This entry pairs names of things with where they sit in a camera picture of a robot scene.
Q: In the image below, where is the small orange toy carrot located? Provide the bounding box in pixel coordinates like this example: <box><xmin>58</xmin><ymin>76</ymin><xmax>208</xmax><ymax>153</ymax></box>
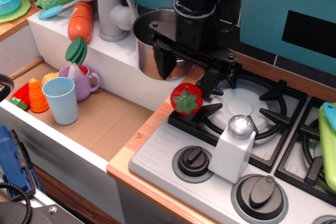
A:
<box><xmin>28</xmin><ymin>78</ymin><xmax>49</xmax><ymax>113</ymax></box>

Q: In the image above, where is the grey toy stove top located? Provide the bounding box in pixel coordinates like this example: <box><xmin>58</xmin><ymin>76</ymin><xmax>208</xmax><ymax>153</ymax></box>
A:
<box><xmin>129</xmin><ymin>122</ymin><xmax>335</xmax><ymax>223</ymax></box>

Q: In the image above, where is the black burner grate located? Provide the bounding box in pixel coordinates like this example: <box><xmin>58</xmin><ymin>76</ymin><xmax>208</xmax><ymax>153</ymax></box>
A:
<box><xmin>275</xmin><ymin>97</ymin><xmax>335</xmax><ymax>206</ymax></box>
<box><xmin>168</xmin><ymin>64</ymin><xmax>307</xmax><ymax>172</ymax></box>

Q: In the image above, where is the large black stove knob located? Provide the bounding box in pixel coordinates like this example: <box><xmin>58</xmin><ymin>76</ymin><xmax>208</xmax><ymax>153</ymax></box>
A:
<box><xmin>231</xmin><ymin>174</ymin><xmax>289</xmax><ymax>223</ymax></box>

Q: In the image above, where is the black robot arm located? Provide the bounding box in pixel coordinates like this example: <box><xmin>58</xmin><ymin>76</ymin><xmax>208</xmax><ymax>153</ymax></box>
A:
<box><xmin>149</xmin><ymin>0</ymin><xmax>237</xmax><ymax>98</ymax></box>

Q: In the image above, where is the green plastic plate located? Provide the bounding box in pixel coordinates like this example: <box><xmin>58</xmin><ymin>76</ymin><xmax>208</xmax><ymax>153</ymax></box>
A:
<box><xmin>0</xmin><ymin>0</ymin><xmax>31</xmax><ymax>23</ymax></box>

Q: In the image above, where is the grey toy faucet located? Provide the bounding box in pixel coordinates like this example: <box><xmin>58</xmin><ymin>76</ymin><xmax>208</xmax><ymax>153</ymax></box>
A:
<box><xmin>98</xmin><ymin>0</ymin><xmax>139</xmax><ymax>42</ymax></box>

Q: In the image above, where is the stainless steel pot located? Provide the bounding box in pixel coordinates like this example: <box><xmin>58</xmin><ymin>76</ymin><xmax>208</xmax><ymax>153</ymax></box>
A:
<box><xmin>133</xmin><ymin>9</ymin><xmax>176</xmax><ymax>80</ymax></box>

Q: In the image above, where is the grey blue pasta spoon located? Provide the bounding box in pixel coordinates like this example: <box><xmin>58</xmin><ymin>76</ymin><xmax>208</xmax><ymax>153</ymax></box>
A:
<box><xmin>38</xmin><ymin>0</ymin><xmax>94</xmax><ymax>20</ymax></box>

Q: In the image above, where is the lime green plastic container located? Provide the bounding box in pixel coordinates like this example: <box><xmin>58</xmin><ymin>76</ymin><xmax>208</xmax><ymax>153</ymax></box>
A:
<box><xmin>318</xmin><ymin>102</ymin><xmax>335</xmax><ymax>191</ymax></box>

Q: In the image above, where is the black left burner grate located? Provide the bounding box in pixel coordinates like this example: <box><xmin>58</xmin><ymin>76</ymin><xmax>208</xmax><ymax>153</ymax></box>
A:
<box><xmin>168</xmin><ymin>64</ymin><xmax>307</xmax><ymax>172</ymax></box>

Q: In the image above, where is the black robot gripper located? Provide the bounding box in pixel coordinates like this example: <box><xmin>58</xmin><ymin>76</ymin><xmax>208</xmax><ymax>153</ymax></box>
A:
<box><xmin>150</xmin><ymin>21</ymin><xmax>237</xmax><ymax>98</ymax></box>

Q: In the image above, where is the red toy strawberry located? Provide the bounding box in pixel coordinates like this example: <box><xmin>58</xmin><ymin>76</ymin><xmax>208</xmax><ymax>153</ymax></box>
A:
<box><xmin>170</xmin><ymin>83</ymin><xmax>204</xmax><ymax>115</ymax></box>

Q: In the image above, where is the white toy sink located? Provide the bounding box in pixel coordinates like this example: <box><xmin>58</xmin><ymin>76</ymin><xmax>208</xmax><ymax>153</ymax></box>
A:
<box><xmin>0</xmin><ymin>6</ymin><xmax>215</xmax><ymax>224</ymax></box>

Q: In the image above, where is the red toy pepper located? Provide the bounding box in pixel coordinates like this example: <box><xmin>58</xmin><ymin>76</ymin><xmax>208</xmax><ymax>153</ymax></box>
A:
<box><xmin>9</xmin><ymin>82</ymin><xmax>30</xmax><ymax>111</ymax></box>

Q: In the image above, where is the black coiled cable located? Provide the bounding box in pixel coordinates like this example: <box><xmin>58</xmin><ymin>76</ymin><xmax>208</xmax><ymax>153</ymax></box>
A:
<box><xmin>0</xmin><ymin>182</ymin><xmax>33</xmax><ymax>224</ymax></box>

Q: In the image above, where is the black right burner grate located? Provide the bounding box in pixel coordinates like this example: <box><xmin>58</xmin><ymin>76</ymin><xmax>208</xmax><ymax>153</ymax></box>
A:
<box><xmin>275</xmin><ymin>97</ymin><xmax>335</xmax><ymax>206</ymax></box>

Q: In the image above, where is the small black stove knob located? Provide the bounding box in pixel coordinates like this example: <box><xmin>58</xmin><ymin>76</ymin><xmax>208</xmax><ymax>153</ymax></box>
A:
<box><xmin>172</xmin><ymin>146</ymin><xmax>214</xmax><ymax>184</ymax></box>

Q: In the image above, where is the brown cardboard sheet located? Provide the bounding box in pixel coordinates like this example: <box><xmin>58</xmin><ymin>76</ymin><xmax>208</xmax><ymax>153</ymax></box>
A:
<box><xmin>5</xmin><ymin>56</ymin><xmax>154</xmax><ymax>162</ymax></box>

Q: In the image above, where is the white salt shaker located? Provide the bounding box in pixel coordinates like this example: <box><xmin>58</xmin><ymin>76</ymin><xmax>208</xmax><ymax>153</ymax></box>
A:
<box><xmin>208</xmin><ymin>115</ymin><xmax>257</xmax><ymax>184</ymax></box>

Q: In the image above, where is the yellow toy corn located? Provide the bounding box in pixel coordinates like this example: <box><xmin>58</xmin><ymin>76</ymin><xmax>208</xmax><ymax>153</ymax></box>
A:
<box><xmin>42</xmin><ymin>72</ymin><xmax>58</xmax><ymax>86</ymax></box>

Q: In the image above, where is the purple plastic mug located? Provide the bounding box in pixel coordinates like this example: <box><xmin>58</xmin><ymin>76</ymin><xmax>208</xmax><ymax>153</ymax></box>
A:
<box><xmin>58</xmin><ymin>64</ymin><xmax>100</xmax><ymax>101</ymax></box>

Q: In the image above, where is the light blue plastic cup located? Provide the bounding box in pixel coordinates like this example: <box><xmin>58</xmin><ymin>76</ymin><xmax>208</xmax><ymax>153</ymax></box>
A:
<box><xmin>43</xmin><ymin>77</ymin><xmax>79</xmax><ymax>125</ymax></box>

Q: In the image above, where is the blue black clamp device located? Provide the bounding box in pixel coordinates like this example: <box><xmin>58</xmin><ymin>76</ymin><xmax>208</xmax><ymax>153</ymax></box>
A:
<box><xmin>1</xmin><ymin>125</ymin><xmax>45</xmax><ymax>196</ymax></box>

